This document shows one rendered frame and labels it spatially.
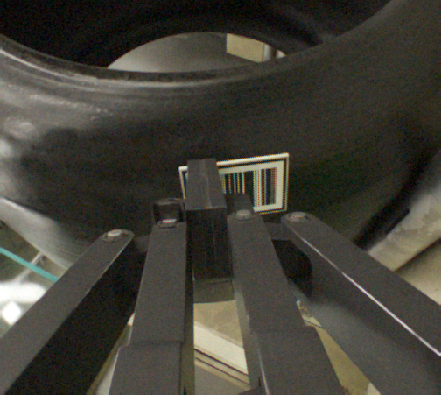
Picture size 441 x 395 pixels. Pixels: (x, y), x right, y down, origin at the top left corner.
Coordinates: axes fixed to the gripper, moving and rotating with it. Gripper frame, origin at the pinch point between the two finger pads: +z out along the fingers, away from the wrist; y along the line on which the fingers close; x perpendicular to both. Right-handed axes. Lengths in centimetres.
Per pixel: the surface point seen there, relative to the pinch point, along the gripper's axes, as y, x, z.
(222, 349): 3, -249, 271
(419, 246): 17.2, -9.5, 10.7
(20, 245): -503, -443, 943
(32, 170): -10.4, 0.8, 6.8
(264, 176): 3.4, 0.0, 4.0
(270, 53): 17, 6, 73
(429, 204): 15.5, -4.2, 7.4
